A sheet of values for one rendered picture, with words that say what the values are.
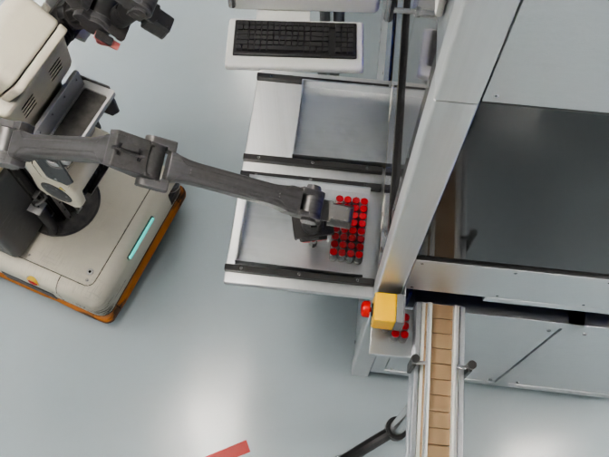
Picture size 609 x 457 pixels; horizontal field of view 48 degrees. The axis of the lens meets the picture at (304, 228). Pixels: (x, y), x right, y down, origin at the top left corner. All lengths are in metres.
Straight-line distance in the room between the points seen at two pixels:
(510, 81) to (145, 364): 2.05
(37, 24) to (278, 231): 0.79
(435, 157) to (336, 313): 1.67
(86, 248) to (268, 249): 0.96
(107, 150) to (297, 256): 0.65
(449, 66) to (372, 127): 1.13
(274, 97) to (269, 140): 0.15
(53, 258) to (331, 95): 1.19
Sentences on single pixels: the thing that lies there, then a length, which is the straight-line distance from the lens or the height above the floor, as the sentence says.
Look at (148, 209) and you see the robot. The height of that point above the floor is 0.27.
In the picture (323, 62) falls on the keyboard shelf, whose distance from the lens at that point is 2.28.
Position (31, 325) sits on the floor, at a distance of 2.92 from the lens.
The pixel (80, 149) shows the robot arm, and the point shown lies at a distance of 1.51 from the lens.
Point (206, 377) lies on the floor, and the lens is 2.69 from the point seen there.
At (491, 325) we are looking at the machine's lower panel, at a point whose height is 0.78.
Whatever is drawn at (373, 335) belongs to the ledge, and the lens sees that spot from 1.80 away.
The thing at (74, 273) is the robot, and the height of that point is 0.28.
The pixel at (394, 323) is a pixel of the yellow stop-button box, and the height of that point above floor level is 1.02.
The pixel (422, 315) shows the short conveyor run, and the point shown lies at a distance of 1.78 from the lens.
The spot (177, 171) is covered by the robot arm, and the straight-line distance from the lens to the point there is 1.49.
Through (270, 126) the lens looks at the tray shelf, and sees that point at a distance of 2.06.
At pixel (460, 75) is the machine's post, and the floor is 1.86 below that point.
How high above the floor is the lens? 2.61
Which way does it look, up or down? 66 degrees down
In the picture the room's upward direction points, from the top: straight up
